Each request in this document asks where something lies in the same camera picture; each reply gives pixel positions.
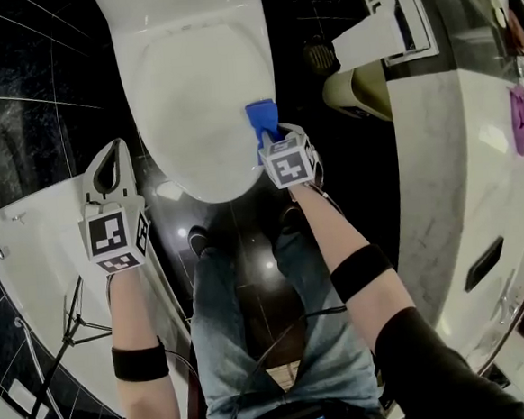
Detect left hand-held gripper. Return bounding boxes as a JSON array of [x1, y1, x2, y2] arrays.
[[72, 136, 155, 278]]

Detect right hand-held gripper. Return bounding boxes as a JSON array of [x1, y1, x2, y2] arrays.
[[256, 118, 327, 191]]

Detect blue cleaning cloth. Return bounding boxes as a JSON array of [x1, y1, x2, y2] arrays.
[[243, 97, 283, 168]]

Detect white toilet lid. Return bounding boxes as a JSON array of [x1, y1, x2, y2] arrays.
[[132, 20, 285, 209]]

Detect person's left forearm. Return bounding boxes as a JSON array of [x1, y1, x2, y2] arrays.
[[105, 268, 183, 419]]

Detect person's right forearm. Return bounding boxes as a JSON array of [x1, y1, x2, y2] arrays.
[[286, 176, 402, 338]]

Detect chrome toilet paper holder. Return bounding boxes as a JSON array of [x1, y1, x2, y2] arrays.
[[326, 0, 439, 71]]

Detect white ceramic toilet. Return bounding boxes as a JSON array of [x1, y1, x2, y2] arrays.
[[91, 0, 287, 213]]

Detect beige waste bin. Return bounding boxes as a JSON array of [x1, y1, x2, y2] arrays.
[[321, 65, 394, 126]]

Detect white bathtub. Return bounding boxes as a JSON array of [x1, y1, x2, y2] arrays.
[[0, 165, 201, 419]]

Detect person's left shoe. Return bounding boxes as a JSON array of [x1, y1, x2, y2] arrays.
[[185, 224, 212, 259]]

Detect black light stand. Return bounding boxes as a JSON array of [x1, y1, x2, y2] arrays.
[[5, 274, 122, 419]]

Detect marble vanity counter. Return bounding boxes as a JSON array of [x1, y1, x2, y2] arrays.
[[374, 0, 524, 384]]

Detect chrome grab bar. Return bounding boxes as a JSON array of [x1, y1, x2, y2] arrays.
[[14, 314, 68, 419]]

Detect person's blue jeans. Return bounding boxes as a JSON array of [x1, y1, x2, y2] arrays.
[[183, 226, 384, 419]]

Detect white soap tray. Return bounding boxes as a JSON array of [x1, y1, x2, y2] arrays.
[[6, 377, 51, 419]]

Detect purple cloth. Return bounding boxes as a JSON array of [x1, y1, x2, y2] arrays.
[[507, 83, 524, 158]]

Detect person's black jacket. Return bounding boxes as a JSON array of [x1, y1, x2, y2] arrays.
[[368, 298, 524, 419]]

